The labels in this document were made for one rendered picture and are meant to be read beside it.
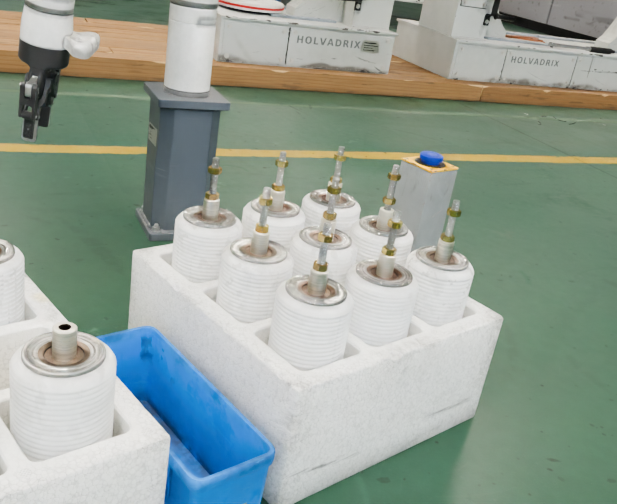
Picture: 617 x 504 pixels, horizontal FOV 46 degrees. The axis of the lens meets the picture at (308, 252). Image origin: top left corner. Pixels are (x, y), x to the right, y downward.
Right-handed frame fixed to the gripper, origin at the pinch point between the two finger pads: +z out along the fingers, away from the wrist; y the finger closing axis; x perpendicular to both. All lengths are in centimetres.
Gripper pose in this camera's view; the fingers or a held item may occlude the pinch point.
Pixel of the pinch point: (36, 125)
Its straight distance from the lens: 129.2
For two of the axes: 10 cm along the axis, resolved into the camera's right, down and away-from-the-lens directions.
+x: 9.6, 2.3, 1.5
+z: -2.8, 8.4, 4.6
